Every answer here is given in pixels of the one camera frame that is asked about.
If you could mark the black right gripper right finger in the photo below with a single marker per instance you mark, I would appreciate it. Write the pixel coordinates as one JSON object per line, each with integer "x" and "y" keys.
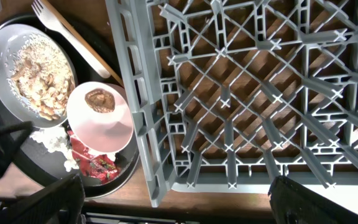
{"x": 291, "y": 202}

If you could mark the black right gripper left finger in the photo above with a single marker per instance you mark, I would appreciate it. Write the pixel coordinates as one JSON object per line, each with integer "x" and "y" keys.
{"x": 67, "y": 193}

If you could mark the red snack wrapper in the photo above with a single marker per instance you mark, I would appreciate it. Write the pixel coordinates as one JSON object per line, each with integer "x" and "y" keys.
{"x": 99, "y": 167}

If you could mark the white tissue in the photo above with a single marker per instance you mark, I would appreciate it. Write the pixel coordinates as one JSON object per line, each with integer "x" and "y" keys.
{"x": 55, "y": 139}

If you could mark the grey plate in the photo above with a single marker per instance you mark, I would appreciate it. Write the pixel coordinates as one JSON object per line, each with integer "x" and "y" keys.
{"x": 12, "y": 38}

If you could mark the rice and peanut shells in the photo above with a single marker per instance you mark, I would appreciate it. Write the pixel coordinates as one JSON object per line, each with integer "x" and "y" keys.
{"x": 42, "y": 77}

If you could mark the pink bowl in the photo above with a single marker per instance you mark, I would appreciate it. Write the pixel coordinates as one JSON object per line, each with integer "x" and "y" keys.
{"x": 102, "y": 132}

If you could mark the brown mushroom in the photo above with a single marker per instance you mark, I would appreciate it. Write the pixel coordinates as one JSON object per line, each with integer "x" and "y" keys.
{"x": 100, "y": 101}

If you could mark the white plastic fork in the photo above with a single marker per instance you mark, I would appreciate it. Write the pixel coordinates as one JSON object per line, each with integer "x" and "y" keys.
{"x": 70, "y": 37}

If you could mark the wooden chopstick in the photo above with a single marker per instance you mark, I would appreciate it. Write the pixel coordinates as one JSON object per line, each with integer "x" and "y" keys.
{"x": 82, "y": 40}

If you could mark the grey dishwasher rack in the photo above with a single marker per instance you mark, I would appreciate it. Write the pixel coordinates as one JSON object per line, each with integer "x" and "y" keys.
{"x": 228, "y": 95}

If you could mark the round black tray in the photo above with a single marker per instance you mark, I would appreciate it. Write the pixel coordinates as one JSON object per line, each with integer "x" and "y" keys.
{"x": 33, "y": 160}

